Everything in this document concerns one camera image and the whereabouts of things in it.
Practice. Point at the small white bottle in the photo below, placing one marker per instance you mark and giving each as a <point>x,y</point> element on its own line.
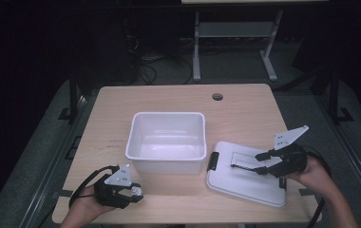
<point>136,191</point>

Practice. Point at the grey metal-frame desk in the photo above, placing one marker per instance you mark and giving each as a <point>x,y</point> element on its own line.
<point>232,29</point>

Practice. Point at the grey tape strip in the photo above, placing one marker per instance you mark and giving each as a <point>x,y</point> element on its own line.
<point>65,193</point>
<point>306,192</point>

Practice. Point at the white plastic storage box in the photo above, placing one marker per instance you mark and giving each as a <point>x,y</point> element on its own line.
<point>166,142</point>

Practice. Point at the aluminium floor rail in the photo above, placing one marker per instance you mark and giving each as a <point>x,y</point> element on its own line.
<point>352,158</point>
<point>50,171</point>

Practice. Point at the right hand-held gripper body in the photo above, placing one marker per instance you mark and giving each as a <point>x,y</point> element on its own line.
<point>291,161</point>

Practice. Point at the person's left hand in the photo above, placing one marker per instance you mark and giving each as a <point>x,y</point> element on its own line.
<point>88,202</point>

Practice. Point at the person's right hand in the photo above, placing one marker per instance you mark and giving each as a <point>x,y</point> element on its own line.
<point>314,172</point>

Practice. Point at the black upright post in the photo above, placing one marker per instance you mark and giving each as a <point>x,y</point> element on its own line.
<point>73,95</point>
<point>333,95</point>

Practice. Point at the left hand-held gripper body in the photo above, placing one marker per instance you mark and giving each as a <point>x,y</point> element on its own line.
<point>112,196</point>

